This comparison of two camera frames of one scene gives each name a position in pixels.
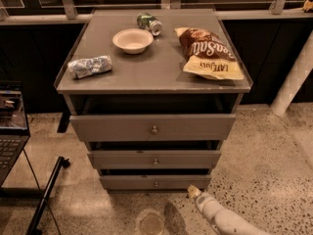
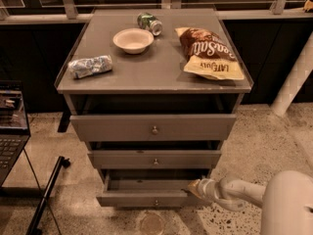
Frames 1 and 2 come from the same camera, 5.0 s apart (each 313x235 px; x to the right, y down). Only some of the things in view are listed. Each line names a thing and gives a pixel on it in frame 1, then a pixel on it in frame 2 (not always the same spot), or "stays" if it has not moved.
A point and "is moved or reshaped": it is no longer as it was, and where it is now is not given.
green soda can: x=145 y=21 stays
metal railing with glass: x=69 y=3 stays
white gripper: x=204 y=200 to x=205 y=188
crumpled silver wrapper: x=81 y=68 stays
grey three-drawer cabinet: x=155 y=93 stays
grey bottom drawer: x=155 y=181 is moved or reshaped
